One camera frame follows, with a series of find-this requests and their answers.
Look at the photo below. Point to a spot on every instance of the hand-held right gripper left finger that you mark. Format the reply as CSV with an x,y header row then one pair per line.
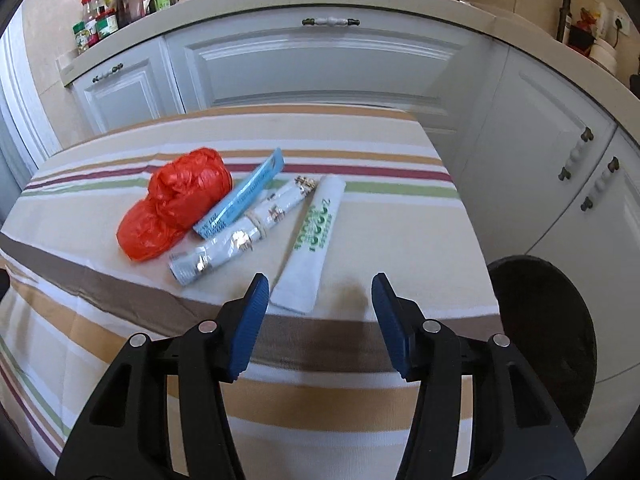
x,y
250,330

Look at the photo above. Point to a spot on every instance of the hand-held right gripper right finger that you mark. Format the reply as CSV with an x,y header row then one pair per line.
x,y
390,330

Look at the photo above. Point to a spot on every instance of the white packet with green print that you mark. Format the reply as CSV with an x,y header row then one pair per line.
x,y
310,250

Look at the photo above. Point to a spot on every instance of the black round trash bin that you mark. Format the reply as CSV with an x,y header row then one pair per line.
x,y
540,320

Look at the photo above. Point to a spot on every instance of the silver foil wrapper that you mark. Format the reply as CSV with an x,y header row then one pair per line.
x,y
225,246

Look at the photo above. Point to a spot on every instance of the blue white sachet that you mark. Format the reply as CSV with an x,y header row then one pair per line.
x,y
240,195

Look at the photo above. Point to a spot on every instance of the red plastic bag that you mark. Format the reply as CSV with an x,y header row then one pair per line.
x,y
175,200

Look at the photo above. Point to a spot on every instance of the striped tablecloth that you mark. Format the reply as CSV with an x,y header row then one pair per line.
x,y
325,135

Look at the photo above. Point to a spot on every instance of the white cabinet door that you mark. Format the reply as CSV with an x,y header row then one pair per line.
x,y
600,270
515,125
130,95

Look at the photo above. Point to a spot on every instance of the white cabinet drawer front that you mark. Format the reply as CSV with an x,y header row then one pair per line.
x,y
325,67

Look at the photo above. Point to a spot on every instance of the white lidded jar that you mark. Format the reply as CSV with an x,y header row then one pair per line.
x,y
604,55

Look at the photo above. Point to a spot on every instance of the cluster of condiment bottles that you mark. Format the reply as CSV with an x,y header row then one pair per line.
x,y
130,0

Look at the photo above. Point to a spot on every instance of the red black kitchen gadget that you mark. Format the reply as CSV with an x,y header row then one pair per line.
x,y
582,32

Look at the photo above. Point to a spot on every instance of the dark glass bottle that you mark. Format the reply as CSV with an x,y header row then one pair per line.
x,y
565,20

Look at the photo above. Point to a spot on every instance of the white plastic pouch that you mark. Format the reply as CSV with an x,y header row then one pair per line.
x,y
603,20

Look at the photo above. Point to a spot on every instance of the white wall socket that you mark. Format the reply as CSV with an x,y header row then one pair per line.
x,y
621,20

